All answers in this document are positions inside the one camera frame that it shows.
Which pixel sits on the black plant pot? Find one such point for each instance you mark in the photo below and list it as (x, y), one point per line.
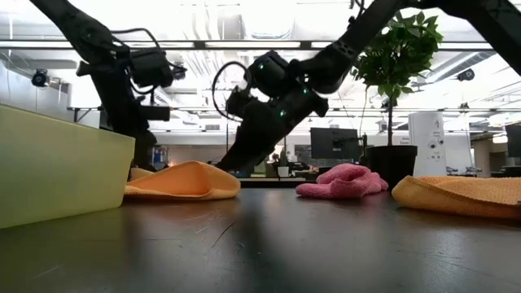
(392, 163)

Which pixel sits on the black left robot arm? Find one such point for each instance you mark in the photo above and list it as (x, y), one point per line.
(81, 28)

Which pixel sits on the green leafy plant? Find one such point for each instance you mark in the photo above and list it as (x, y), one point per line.
(395, 53)

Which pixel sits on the black computer monitor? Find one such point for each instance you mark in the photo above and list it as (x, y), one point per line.
(334, 142)
(515, 140)

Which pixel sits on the orange microfiber towel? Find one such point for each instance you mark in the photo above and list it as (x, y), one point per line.
(468, 195)

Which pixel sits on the white cylindrical appliance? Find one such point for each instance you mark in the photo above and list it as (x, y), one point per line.
(427, 142)

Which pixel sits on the yellow microfiber towel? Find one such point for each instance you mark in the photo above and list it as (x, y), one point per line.
(183, 183)

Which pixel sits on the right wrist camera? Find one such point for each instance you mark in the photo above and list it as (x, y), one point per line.
(238, 99)

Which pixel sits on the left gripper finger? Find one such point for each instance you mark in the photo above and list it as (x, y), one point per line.
(144, 150)

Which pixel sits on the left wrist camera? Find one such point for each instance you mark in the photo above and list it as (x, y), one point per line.
(154, 112)

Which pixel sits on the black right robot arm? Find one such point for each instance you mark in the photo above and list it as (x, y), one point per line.
(350, 40)

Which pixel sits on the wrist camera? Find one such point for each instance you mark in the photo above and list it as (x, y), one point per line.
(154, 112)
(238, 99)

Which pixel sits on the black ceiling camera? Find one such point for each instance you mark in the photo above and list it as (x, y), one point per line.
(40, 78)
(466, 75)

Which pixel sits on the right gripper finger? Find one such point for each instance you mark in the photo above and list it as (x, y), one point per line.
(248, 156)

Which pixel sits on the white cup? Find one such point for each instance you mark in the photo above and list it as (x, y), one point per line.
(283, 171)

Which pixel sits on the black aluminium table frame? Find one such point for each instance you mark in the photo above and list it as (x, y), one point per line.
(272, 183)

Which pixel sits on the long overhead light bar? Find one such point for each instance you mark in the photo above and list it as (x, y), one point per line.
(468, 46)

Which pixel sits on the pink microfiber towel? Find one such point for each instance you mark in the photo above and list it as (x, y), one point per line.
(346, 181)

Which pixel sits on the green plastic bin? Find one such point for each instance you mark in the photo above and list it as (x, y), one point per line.
(57, 171)

